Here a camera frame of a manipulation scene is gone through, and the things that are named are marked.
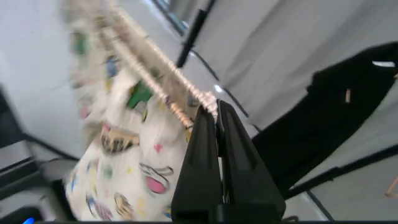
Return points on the black clothes rack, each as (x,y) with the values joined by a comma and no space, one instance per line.
(192,37)

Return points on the window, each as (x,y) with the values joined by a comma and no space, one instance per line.
(174,18)

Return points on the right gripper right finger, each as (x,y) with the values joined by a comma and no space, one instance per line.
(248,186)

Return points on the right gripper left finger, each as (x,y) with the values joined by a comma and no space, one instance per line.
(199,186)

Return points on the black garment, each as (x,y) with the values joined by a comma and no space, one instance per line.
(326,124)

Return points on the cream printed garment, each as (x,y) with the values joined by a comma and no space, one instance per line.
(133,174)

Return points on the white curtain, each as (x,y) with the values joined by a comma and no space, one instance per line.
(280,46)

